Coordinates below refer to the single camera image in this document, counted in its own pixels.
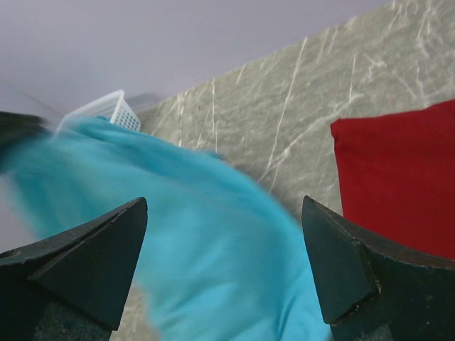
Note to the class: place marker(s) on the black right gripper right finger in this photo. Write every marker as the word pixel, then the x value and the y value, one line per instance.
pixel 372 288

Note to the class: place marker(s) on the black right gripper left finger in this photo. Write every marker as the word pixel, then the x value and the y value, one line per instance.
pixel 73 285

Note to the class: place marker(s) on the light blue t-shirt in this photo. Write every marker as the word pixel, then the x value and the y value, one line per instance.
pixel 221 258

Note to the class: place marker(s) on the folded red t-shirt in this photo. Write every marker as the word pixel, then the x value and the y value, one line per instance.
pixel 396 176

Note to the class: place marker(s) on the white plastic basket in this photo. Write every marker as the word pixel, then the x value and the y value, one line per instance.
pixel 113 107

